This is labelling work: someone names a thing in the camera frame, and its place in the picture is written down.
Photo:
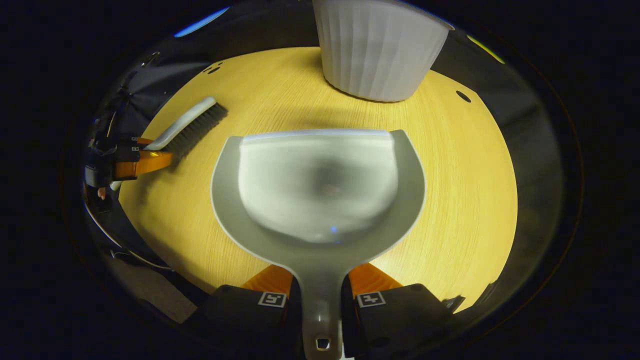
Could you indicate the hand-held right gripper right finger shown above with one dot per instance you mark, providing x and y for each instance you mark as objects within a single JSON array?
[{"x": 400, "y": 317}]

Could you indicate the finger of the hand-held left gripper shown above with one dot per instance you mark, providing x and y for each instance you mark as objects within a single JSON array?
[
  {"x": 145, "y": 162},
  {"x": 142, "y": 144}
]

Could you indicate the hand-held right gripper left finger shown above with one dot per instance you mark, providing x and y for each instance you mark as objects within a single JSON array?
[{"x": 250, "y": 320}]

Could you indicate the small white broom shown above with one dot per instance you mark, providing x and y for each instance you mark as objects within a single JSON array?
[{"x": 192, "y": 117}]

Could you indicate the grey dustpan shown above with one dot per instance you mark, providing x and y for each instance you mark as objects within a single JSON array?
[{"x": 320, "y": 190}]

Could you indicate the white ribbed garbage bin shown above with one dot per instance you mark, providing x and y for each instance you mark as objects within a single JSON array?
[{"x": 380, "y": 50}]

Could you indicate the wooden desktop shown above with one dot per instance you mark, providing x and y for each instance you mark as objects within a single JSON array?
[{"x": 450, "y": 175}]

